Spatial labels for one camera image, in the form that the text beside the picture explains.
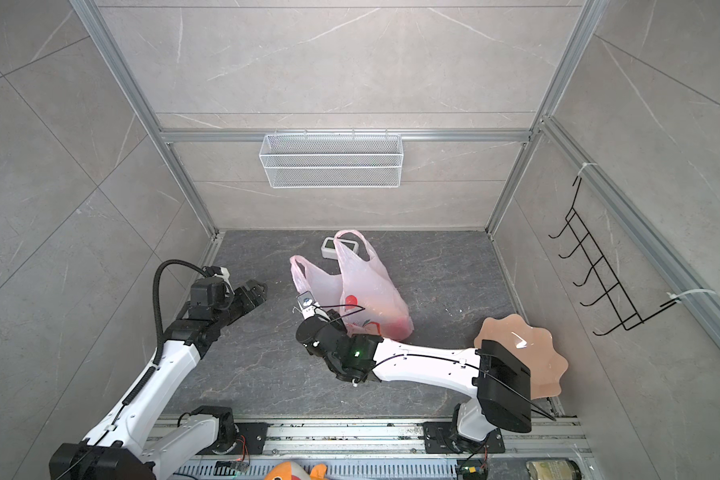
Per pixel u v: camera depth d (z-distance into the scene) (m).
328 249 1.10
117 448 0.39
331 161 1.00
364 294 0.79
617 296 0.65
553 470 0.66
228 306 0.64
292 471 0.63
